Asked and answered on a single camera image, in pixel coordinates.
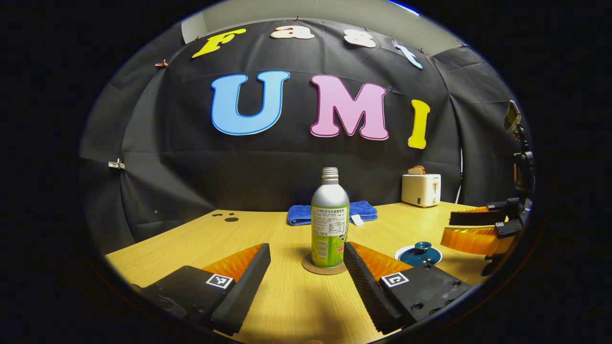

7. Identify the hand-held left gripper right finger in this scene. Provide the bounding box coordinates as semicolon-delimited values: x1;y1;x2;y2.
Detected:
343;241;474;335

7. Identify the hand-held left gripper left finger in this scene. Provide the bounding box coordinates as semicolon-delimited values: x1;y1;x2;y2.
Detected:
131;243;272;336

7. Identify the round brown coaster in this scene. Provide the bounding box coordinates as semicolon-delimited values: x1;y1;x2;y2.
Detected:
302;252;349;276

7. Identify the silver green water bottle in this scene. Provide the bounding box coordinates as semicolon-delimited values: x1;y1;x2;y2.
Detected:
311;167;350;269

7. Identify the white toaster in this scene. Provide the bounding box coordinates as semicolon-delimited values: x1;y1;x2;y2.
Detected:
401;173;442;208

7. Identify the folded blue towel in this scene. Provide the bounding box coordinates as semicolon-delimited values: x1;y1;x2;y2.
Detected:
287;200;378;226

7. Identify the black backdrop cloth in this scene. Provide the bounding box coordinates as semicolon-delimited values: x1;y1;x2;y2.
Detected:
79;18;526;249

